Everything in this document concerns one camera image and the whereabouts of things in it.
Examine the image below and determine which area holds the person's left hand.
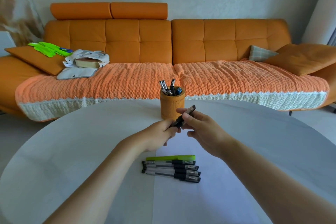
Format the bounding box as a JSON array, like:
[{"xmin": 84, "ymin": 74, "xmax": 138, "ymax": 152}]
[{"xmin": 136, "ymin": 119, "xmax": 182, "ymax": 152}]

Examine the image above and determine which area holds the person's right hand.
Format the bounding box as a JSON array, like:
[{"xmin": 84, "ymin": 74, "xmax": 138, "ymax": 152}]
[{"xmin": 176, "ymin": 107, "xmax": 233, "ymax": 159}]

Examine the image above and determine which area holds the person's right forearm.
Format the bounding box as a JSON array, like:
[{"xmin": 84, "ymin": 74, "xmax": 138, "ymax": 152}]
[{"xmin": 218, "ymin": 138, "xmax": 336, "ymax": 224}]

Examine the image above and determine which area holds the person's left forearm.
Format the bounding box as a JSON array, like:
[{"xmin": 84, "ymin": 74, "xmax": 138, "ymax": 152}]
[{"xmin": 43, "ymin": 131, "xmax": 147, "ymax": 224}]

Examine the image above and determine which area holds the brown bamboo pen holder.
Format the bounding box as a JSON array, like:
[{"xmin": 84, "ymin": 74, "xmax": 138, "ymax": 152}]
[{"xmin": 160, "ymin": 86, "xmax": 185, "ymax": 121}]

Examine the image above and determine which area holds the green highlighter pen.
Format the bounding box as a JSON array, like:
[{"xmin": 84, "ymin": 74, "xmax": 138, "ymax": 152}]
[{"xmin": 146, "ymin": 155, "xmax": 196, "ymax": 161}]

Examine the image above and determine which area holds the black capped gel pen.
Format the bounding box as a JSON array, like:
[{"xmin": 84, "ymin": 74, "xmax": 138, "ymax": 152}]
[
  {"xmin": 142, "ymin": 164, "xmax": 199, "ymax": 171},
  {"xmin": 141, "ymin": 160, "xmax": 196, "ymax": 166},
  {"xmin": 141, "ymin": 168, "xmax": 201, "ymax": 177},
  {"xmin": 145, "ymin": 172, "xmax": 201, "ymax": 183}
]

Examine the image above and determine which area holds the orange blanket with white trim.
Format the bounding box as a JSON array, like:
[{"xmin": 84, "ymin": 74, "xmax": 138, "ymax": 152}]
[
  {"xmin": 15, "ymin": 62, "xmax": 181, "ymax": 122},
  {"xmin": 173, "ymin": 59, "xmax": 330, "ymax": 111}
]

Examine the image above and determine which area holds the orange sofa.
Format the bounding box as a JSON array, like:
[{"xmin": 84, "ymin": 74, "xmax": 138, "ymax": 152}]
[{"xmin": 0, "ymin": 2, "xmax": 336, "ymax": 117}]

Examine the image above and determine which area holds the plaid grey cushion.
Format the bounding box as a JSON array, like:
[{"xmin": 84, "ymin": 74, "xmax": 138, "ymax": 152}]
[{"xmin": 248, "ymin": 45, "xmax": 279, "ymax": 62}]

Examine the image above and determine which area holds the beige book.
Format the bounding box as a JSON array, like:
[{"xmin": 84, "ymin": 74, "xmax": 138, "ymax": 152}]
[{"xmin": 74, "ymin": 58, "xmax": 103, "ymax": 68}]

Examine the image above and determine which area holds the white printed tote bag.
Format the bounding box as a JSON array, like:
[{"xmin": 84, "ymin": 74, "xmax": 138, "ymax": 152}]
[{"xmin": 62, "ymin": 49, "xmax": 110, "ymax": 69}]

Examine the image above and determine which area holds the white flat pouch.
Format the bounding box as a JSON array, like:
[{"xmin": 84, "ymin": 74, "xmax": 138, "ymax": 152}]
[{"xmin": 56, "ymin": 67, "xmax": 99, "ymax": 81}]

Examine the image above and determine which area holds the orange sofa headrest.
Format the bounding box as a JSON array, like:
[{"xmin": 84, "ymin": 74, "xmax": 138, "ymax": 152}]
[
  {"xmin": 50, "ymin": 2, "xmax": 113, "ymax": 20},
  {"xmin": 110, "ymin": 2, "xmax": 168, "ymax": 20}
]

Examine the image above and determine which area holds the orange cushion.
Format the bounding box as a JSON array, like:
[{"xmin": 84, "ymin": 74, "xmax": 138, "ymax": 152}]
[
  {"xmin": 4, "ymin": 45, "xmax": 67, "ymax": 76},
  {"xmin": 262, "ymin": 43, "xmax": 336, "ymax": 77}
]

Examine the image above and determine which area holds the green glove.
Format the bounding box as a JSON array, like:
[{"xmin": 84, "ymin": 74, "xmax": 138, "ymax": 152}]
[
  {"xmin": 27, "ymin": 43, "xmax": 57, "ymax": 58},
  {"xmin": 38, "ymin": 42, "xmax": 74, "ymax": 57}
]

